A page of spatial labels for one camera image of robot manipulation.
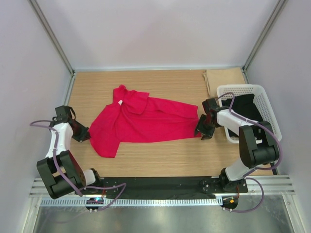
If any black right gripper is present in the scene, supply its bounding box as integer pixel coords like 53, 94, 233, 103
194, 114, 217, 140

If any pink red t shirt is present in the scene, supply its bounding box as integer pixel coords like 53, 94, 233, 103
89, 85, 199, 158

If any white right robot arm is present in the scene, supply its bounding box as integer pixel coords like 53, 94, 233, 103
194, 99, 281, 192

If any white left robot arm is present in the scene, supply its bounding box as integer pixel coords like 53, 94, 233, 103
36, 105, 103, 199

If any black t shirt in basket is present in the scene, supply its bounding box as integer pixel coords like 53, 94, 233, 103
217, 94, 263, 144

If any folded beige t shirt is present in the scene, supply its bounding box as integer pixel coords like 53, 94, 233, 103
203, 67, 245, 97

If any white perforated plastic basket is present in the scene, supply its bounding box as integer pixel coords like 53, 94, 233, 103
217, 84, 282, 141

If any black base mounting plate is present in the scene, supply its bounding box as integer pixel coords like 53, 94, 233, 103
82, 176, 248, 199

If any left aluminium corner post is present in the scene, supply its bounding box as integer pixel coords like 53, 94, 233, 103
28, 0, 75, 76

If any aluminium corner post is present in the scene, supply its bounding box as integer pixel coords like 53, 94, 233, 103
28, 0, 75, 76
242, 0, 288, 73

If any white slotted cable duct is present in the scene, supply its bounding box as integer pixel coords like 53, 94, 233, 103
40, 197, 223, 207

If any aluminium frame rail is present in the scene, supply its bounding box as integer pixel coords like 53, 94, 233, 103
29, 175, 295, 198

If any right aluminium corner post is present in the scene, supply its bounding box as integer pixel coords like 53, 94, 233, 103
242, 0, 288, 73

